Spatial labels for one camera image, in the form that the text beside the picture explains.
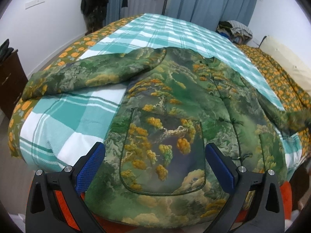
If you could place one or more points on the dark hanging coat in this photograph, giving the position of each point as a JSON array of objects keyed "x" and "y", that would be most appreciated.
[{"x": 93, "y": 7}]

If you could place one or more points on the orange floral bedsheet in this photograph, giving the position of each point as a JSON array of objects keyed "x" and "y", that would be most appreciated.
[{"x": 279, "y": 82}]

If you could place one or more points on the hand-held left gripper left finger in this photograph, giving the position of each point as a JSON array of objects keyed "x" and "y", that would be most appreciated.
[{"x": 90, "y": 165}]

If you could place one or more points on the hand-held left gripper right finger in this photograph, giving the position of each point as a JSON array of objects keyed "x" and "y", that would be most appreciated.
[{"x": 220, "y": 167}]

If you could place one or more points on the white wall strip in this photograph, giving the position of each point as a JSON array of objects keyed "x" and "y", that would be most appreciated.
[{"x": 35, "y": 2}]

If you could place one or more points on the black hanging cloth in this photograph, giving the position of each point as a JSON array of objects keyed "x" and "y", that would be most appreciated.
[{"x": 124, "y": 0}]

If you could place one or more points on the dark wooden cabinet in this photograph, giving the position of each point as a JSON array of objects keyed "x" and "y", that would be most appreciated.
[{"x": 9, "y": 77}]

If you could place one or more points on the blue curtain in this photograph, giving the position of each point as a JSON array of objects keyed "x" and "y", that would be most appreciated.
[
  {"x": 209, "y": 2},
  {"x": 136, "y": 2}
]

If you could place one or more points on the orange cloth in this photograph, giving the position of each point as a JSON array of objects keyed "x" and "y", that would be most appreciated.
[{"x": 286, "y": 199}]

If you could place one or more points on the green landscape print jacket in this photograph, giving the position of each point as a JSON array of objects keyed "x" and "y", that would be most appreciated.
[{"x": 170, "y": 116}]

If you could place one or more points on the teal plaid blanket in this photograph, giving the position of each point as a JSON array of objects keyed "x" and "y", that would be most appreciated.
[{"x": 73, "y": 121}]

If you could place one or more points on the pile of clothes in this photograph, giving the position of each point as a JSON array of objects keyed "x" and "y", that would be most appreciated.
[{"x": 234, "y": 30}]

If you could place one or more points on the cream pillow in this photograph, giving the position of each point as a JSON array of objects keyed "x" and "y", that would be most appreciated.
[{"x": 286, "y": 55}]

